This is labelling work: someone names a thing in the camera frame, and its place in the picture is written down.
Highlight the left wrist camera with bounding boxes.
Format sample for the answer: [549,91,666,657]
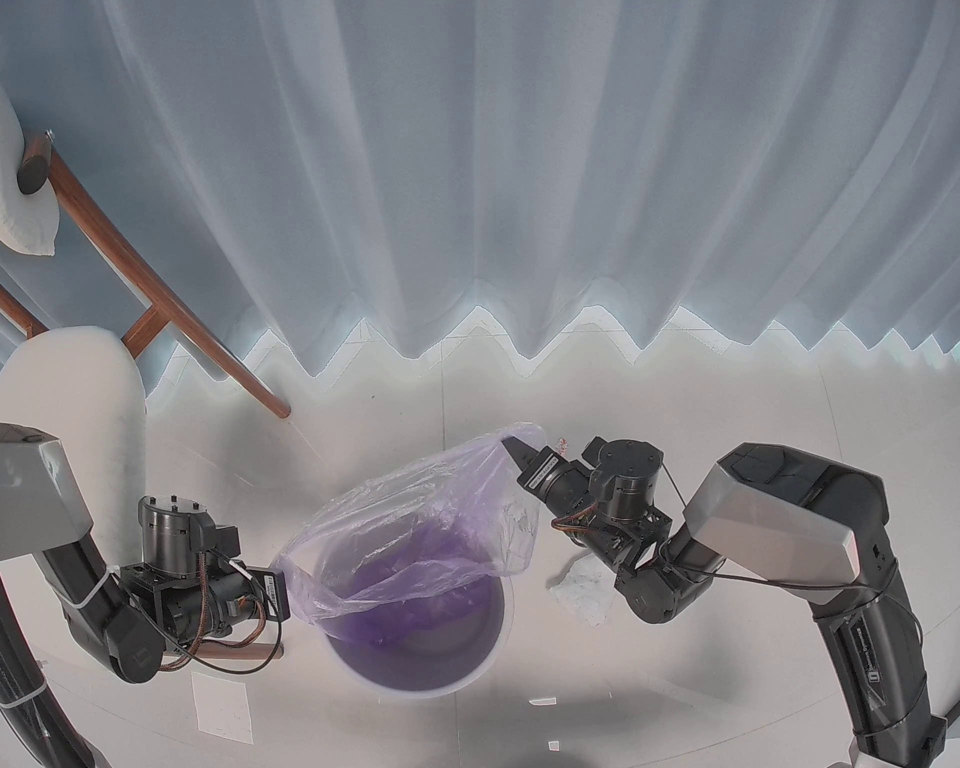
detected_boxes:
[201,523,243,561]

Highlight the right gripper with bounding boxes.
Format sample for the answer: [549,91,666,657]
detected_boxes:
[519,445,602,519]

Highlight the black cable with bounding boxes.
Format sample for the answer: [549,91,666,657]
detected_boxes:
[658,461,690,515]

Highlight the pale blue curtain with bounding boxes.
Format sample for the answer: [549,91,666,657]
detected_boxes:
[0,0,960,399]

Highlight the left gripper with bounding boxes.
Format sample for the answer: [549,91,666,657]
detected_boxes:
[216,567,292,628]

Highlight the clear plastic wrapper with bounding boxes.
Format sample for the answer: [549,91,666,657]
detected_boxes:
[549,555,625,628]

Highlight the white trash bin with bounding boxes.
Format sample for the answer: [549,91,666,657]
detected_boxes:
[318,555,519,703]

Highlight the purple plastic bag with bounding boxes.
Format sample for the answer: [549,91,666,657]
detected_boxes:
[271,422,553,680]

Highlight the wooden chair white cushions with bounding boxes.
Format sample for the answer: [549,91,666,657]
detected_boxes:
[0,82,294,669]

